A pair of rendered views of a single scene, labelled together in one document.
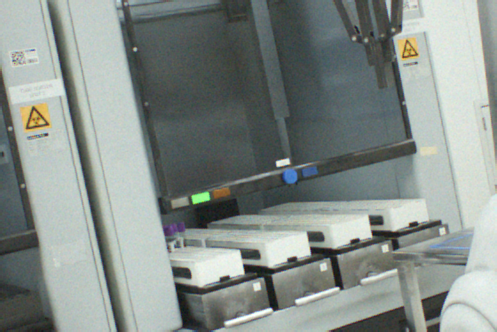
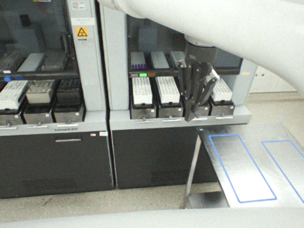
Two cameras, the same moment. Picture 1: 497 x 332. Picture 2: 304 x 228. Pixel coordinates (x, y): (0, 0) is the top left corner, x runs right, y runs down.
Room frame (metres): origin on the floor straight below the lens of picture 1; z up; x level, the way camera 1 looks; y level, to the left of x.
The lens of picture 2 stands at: (0.90, -0.29, 1.54)
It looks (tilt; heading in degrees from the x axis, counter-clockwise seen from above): 38 degrees down; 19
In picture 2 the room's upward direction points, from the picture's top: 2 degrees clockwise
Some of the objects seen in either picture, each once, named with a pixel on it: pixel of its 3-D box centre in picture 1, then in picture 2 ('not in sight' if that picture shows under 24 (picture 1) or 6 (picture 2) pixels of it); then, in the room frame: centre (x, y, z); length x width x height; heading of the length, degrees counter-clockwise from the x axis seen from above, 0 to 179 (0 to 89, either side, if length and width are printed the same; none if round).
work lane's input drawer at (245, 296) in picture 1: (171, 288); (139, 83); (2.12, 0.22, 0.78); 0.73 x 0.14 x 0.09; 27
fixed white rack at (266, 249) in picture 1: (256, 249); (166, 86); (2.06, 0.02, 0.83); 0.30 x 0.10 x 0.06; 27
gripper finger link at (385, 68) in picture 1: (384, 64); (192, 110); (1.44, -0.23, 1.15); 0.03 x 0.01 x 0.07; 153
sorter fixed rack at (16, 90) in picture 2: not in sight; (16, 91); (1.68, 0.79, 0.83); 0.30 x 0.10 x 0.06; 27
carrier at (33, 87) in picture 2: not in sight; (42, 90); (1.72, 0.64, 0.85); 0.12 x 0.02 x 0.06; 117
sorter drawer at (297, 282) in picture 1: (232, 271); (162, 83); (2.18, 0.08, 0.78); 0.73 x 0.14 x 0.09; 27
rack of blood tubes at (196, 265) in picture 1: (191, 267); (140, 87); (2.00, 0.16, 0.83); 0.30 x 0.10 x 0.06; 27
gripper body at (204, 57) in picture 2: not in sight; (199, 59); (1.44, -0.23, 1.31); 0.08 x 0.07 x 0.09; 63
